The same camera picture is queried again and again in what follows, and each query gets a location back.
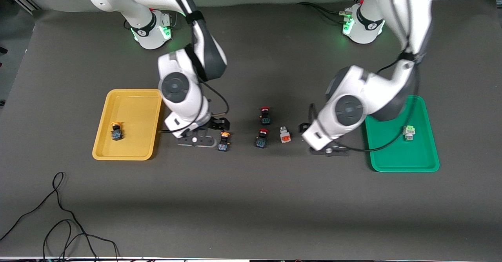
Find green plastic tray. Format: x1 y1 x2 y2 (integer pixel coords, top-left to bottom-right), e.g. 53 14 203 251
365 95 440 173

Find yellow plastic tray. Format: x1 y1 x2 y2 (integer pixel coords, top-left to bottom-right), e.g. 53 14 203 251
92 89 163 161

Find loose black cable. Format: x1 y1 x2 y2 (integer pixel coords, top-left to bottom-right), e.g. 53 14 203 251
0 172 120 262

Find dark grey table mat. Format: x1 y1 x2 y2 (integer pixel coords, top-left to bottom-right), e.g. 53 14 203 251
0 0 502 259

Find red push button switch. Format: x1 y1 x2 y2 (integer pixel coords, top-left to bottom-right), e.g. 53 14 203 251
259 106 273 126
255 128 269 149

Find black left base cables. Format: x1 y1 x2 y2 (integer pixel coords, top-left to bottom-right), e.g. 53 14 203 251
296 2 351 24

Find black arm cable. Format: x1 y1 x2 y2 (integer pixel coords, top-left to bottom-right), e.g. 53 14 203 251
159 0 229 134
341 0 418 153

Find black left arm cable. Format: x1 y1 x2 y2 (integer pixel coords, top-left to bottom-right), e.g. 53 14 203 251
341 0 418 153

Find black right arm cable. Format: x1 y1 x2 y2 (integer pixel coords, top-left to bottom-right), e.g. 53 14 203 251
159 0 229 134

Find white green button switch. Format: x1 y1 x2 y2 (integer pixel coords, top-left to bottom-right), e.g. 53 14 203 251
402 124 417 142

